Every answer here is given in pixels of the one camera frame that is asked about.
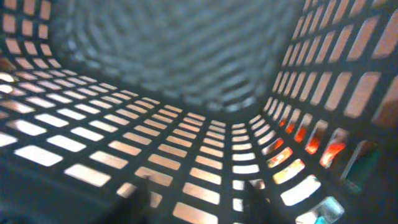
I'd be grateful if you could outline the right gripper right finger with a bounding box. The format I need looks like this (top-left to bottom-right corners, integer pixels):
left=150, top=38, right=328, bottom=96
left=244, top=180, right=279, bottom=224

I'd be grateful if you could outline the orange spaghetti pasta packet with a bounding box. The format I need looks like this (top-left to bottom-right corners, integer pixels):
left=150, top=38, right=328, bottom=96
left=257, top=118, right=348, bottom=188

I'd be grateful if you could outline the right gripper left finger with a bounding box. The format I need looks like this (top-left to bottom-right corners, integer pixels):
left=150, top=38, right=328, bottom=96
left=93, top=179, right=151, bottom=224

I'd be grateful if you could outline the grey plastic basket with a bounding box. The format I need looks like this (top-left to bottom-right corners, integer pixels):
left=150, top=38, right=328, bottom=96
left=1, top=1, right=397, bottom=223

